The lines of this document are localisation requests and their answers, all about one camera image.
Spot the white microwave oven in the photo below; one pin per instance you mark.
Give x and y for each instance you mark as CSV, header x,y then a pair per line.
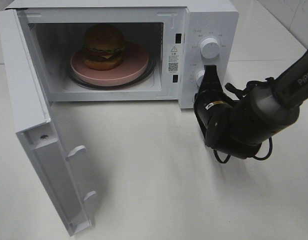
x,y
170,30

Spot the white microwave door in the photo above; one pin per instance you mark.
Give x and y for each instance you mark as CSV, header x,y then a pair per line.
x,y
34,125

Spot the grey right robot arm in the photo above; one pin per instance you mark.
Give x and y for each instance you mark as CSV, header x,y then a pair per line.
x,y
237,121

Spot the glass microwave turntable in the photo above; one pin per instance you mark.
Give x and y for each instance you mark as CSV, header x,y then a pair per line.
x,y
148,71

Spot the pink round plate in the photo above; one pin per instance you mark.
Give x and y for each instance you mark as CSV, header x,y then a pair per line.
x,y
136,59

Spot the upper white power knob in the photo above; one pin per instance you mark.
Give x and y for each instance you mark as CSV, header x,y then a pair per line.
x,y
209,47

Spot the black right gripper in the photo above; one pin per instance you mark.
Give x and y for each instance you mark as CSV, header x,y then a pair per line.
x,y
212,108

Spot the burger with lettuce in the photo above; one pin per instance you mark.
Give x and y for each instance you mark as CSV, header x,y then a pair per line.
x,y
103,47

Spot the white timer knob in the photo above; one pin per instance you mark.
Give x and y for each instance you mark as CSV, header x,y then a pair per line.
x,y
198,77

